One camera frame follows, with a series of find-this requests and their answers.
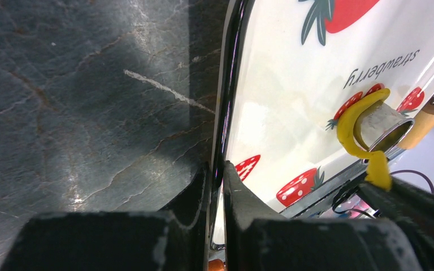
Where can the white strawberry print tray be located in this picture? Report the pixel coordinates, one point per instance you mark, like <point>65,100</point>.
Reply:
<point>288,71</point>

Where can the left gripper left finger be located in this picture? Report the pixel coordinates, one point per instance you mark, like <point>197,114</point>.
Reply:
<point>174,237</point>

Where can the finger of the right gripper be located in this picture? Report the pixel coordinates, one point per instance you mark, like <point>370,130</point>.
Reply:
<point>412,209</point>

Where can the wooden dough roller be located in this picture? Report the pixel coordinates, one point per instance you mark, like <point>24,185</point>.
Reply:
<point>424,123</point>

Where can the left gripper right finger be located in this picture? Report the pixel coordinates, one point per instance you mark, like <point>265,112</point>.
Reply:
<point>258,238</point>

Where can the orange handled metal scraper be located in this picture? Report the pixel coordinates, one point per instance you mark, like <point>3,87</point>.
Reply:
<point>216,265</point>

